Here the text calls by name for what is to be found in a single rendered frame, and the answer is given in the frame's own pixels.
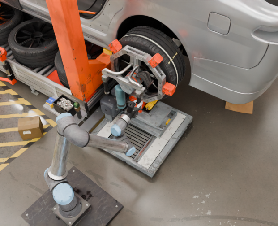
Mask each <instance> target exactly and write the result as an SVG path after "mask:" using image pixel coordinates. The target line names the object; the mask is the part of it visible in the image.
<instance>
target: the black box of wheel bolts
mask: <svg viewBox="0 0 278 226"><path fill-rule="evenodd" d="M52 103H53V106H54V109H55V111H57V112H58V113H60V114H62V113H70V114H71V115H72V116H74V115H75V114H76V113H77V112H76V110H75V107H74V105H73V104H74V103H75V101H73V100H72V99H70V98H68V97H67V96H65V95H64V94H62V95H61V96H60V97H58V98H57V99H56V100H55V101H53V102H52Z"/></svg>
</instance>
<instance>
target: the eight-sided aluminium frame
mask: <svg viewBox="0 0 278 226"><path fill-rule="evenodd" d="M123 54H128V55H130V56H133V57H134V58H137V59H139V60H141V61H143V62H145V63H146V65H147V66H148V67H149V69H150V70H151V71H152V72H153V74H154V75H155V77H156V78H157V79H158V92H157V93H154V94H152V95H147V94H144V95H143V96H142V97H141V100H142V101H144V102H146V103H149V102H151V101H155V100H159V99H161V98H163V96H164V95H165V94H164V93H162V87H163V86H164V84H165V83H166V75H165V74H164V73H163V71H162V70H161V69H160V67H159V66H158V65H157V66H156V67H154V68H153V67H152V66H151V65H150V64H149V63H148V61H149V60H150V59H151V58H152V56H151V55H150V54H148V53H145V52H142V51H140V50H138V49H135V48H133V47H131V46H128V45H127V46H125V47H123V48H122V49H120V50H119V51H118V52H117V53H115V54H112V55H111V56H110V63H111V70H112V71H114V72H119V66H118V57H120V56H121V55H123ZM135 91H136V90H134V91H133V92H132V93H130V94H129V95H131V96H133V97H135V98H136V96H135Z"/></svg>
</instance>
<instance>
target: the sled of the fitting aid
mask: <svg viewBox="0 0 278 226"><path fill-rule="evenodd" d="M127 107H128V105H127V106H126V107H125V108H124V109H123V110H122V111H121V113H120V116H121V115H122V114H126V113H125V109H126V108H127ZM177 112H178V111H177V110H175V109H173V108H172V110H171V112H170V113H169V114H168V116H167V117H166V118H165V119H164V121H163V122H162V123H161V125H160V126H159V127H158V129H156V128H154V127H152V126H150V125H148V124H146V123H144V122H142V121H140V120H138V119H136V118H131V122H130V123H131V124H133V125H135V126H137V127H139V128H141V129H143V130H145V131H146V132H148V133H150V134H152V135H154V136H156V137H158V138H160V137H161V136H162V135H163V133H164V132H165V131H166V129H167V128H168V127H169V126H170V124H171V123H172V122H173V120H174V119H175V117H176V116H177Z"/></svg>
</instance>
